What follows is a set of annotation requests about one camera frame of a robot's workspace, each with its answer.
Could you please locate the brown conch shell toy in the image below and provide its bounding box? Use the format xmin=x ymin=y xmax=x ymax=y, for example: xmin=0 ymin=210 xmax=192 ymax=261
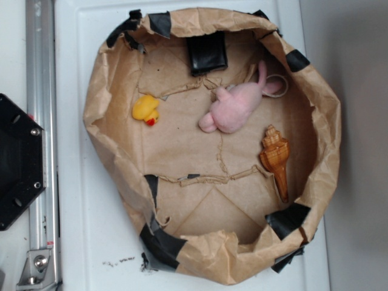
xmin=259 ymin=125 xmax=290 ymax=203

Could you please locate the white tray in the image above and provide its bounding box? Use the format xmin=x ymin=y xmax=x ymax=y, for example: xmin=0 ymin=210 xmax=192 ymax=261
xmin=54 ymin=0 xmax=332 ymax=291

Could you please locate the yellow rubber duck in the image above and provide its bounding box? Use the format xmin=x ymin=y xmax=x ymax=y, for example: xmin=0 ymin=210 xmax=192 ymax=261
xmin=132 ymin=95 xmax=159 ymax=126

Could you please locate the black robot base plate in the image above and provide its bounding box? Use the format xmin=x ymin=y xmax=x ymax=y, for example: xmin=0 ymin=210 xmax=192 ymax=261
xmin=1 ymin=94 xmax=45 ymax=231

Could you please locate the pink plush bunny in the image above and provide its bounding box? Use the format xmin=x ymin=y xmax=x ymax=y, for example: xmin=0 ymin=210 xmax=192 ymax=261
xmin=198 ymin=61 xmax=289 ymax=133

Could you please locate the aluminium extrusion rail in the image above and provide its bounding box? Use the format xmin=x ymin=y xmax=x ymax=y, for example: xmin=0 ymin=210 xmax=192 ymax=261
xmin=25 ymin=1 xmax=62 ymax=290

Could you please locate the metal corner bracket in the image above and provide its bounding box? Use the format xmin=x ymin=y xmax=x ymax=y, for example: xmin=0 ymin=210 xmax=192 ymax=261
xmin=16 ymin=249 xmax=55 ymax=290

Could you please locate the black rectangular block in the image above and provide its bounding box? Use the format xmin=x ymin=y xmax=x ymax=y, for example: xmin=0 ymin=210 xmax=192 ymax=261
xmin=186 ymin=31 xmax=228 ymax=76

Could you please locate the brown paper bag container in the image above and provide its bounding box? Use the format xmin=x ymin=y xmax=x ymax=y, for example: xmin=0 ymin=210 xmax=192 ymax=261
xmin=83 ymin=8 xmax=341 ymax=285

